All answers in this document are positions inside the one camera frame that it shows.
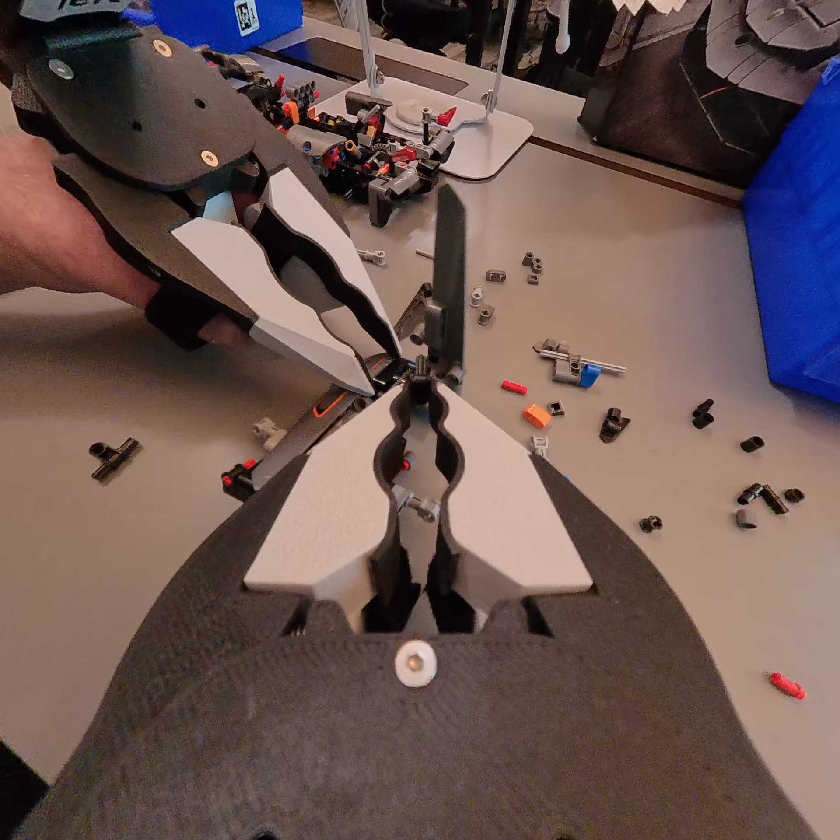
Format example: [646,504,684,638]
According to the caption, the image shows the grey axle assembly blue piece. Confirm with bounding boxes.
[535,338,626,388]

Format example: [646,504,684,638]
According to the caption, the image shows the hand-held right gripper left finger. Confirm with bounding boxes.
[243,386,412,602]

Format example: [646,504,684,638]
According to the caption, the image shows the black grey lego assembly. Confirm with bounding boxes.
[222,351,463,526]

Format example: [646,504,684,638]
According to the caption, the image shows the small black lego connector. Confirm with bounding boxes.
[736,483,788,515]

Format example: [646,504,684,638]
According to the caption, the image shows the dark grey lego wing panel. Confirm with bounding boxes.
[423,184,468,388]

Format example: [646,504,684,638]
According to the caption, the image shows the black t-shaped lego piece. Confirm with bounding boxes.
[88,436,142,483]

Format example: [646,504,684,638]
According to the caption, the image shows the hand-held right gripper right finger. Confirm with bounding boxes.
[430,382,594,616]

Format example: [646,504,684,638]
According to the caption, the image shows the person's left hand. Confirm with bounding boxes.
[0,133,255,350]

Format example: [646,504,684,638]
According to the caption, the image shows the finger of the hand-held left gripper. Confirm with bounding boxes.
[169,217,378,398]
[251,164,404,358]

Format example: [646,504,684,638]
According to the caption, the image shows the dark lego set box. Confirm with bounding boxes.
[577,0,840,191]

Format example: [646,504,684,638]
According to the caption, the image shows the black lego fin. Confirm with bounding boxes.
[394,284,435,345]

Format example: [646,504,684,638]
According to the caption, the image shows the large lego car chassis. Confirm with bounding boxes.
[203,49,460,227]

